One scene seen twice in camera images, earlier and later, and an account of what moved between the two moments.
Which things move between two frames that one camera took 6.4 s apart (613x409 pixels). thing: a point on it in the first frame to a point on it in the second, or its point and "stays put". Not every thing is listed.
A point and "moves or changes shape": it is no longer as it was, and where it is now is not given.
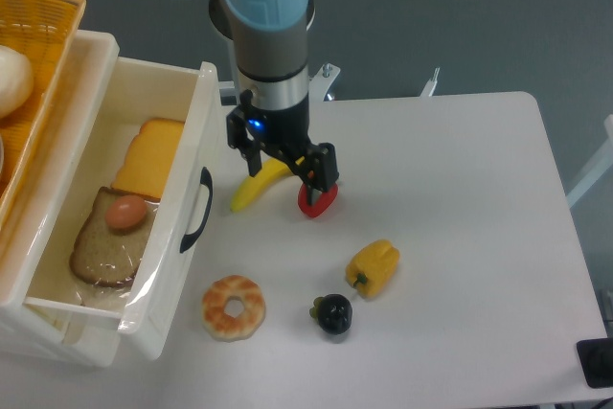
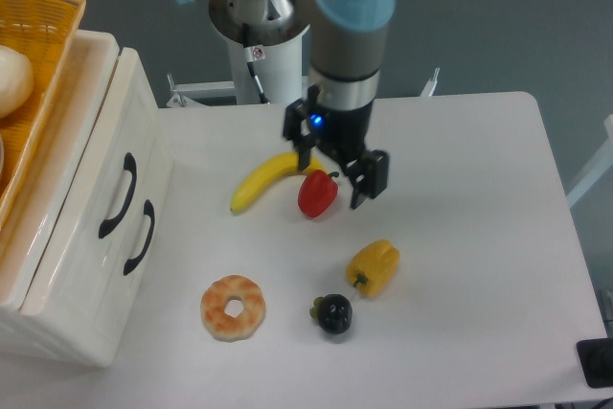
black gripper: (285, 133) to (341, 134)
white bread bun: (16, 79) stays put
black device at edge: (596, 358) stays put
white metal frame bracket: (430, 84) stays put
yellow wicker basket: (43, 23) stays put
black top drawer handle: (207, 180) to (130, 165)
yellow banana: (271, 170) stays put
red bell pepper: (322, 204) stays put
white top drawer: (102, 251) moves or changes shape
